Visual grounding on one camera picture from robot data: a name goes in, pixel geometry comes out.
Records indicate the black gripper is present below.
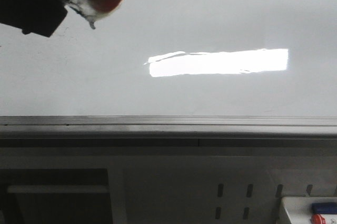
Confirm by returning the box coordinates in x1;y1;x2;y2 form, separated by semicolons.
1;0;67;37

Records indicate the white whiteboard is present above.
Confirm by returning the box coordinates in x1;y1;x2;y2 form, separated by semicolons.
1;0;336;117

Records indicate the white slotted shelf panel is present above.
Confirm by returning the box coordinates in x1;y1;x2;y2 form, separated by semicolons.
107;156;336;223

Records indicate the white storage tray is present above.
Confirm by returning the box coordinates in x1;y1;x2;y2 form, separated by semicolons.
276;197;336;223

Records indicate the red marker cap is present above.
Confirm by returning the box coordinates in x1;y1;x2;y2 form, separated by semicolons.
311;214;326;224

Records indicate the blue marker cap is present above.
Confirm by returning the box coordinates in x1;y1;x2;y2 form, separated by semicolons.
311;202;337;215

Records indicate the aluminium whiteboard frame rail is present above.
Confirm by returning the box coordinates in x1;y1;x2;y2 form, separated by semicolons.
1;115;336;148

